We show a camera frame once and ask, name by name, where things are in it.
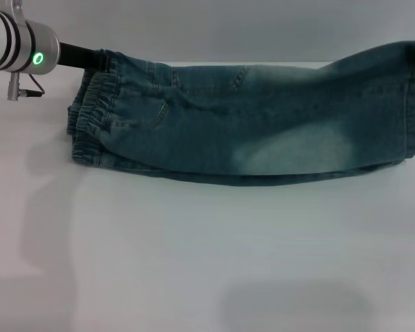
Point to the blue denim shorts with print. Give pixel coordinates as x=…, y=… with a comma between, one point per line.
x=228, y=124

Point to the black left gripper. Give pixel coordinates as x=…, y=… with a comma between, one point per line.
x=72, y=55

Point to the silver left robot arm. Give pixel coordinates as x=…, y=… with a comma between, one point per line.
x=14, y=38

